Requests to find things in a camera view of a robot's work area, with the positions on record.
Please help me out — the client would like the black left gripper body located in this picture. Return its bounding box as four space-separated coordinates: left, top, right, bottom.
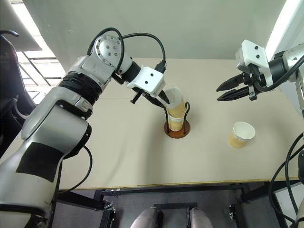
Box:
130 89 157 105

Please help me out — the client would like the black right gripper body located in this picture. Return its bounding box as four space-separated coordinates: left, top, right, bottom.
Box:
242 65 267 101

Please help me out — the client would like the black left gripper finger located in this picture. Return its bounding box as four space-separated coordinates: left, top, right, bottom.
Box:
148 96 168 110
159 89 171 105

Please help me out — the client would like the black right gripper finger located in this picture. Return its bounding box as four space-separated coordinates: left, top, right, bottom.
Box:
216 73 246 92
216 86 250 102

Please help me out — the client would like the tan paper cup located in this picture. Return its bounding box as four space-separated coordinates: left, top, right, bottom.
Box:
163 86 186 119
228 121 256 149
168 113 185 132

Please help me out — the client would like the black window railing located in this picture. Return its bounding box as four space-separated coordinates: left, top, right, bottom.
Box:
18 51 65 95

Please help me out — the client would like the grey rounded shape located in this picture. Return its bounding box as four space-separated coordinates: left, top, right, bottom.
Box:
190 207 212 228
130 206 159 228

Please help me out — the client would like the black office chair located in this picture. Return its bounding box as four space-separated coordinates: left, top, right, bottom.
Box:
0 30 37 164

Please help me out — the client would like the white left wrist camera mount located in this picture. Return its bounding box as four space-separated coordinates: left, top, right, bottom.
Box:
125 66 166 97

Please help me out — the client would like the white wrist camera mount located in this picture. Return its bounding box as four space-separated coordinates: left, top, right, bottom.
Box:
235 39 274 87
125 66 166 97

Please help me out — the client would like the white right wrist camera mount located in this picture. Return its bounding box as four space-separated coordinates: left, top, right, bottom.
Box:
235 39 274 87

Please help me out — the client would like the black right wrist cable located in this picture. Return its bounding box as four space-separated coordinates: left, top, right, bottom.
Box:
256 56 304 93

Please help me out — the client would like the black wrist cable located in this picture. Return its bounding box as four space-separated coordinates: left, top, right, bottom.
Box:
87 27 167 73
256 56 304 93

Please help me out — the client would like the brown cup holder stand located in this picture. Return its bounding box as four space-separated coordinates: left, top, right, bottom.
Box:
164 101 191 139

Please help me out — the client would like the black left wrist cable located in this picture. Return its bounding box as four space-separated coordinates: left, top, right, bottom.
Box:
87 27 167 73

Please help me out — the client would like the black right shoulder cable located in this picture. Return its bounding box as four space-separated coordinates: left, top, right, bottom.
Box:
269 132 304 227

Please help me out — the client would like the black shoulder cable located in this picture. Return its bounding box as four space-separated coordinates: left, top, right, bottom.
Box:
57 144 94 193
269 132 304 227

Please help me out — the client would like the black left shoulder cable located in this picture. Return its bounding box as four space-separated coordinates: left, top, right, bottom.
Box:
57 144 94 193

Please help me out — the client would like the black table frame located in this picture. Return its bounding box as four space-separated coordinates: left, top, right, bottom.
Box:
57 180 300 228

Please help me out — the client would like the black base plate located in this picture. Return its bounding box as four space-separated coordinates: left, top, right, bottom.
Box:
153 202 198 210

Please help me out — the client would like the metal table frame latch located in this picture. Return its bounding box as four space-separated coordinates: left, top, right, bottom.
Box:
228 204 238 219
103 202 116 213

